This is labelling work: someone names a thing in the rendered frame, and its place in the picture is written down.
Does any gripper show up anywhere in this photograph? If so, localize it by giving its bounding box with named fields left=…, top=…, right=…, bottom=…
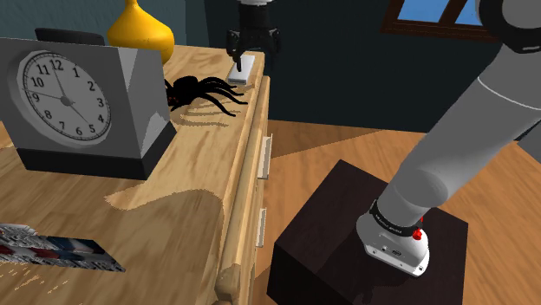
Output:
left=225, top=3, right=283, bottom=74

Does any white flat remote control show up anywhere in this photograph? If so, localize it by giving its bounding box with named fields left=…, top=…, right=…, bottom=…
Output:
left=226, top=53, right=257, bottom=86

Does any black toy spider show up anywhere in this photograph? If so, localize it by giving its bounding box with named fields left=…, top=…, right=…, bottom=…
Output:
left=163, top=75, right=250, bottom=118

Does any yellow vase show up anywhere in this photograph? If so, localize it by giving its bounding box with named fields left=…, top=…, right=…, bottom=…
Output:
left=106, top=0, right=176, bottom=65

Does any wooden chest of drawers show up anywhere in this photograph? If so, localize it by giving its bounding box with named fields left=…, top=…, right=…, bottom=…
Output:
left=0, top=43, right=274, bottom=305

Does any brown framed window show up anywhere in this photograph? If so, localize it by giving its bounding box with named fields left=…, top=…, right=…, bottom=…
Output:
left=381, top=0, right=502, bottom=43

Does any grey block clock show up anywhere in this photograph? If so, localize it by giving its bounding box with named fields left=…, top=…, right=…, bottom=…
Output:
left=0, top=36, right=178, bottom=181

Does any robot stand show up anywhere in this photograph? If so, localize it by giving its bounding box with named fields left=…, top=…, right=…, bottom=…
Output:
left=266, top=159, right=469, bottom=305

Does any book with pictured cover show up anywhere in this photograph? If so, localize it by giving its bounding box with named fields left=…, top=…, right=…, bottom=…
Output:
left=0, top=223, right=127, bottom=274

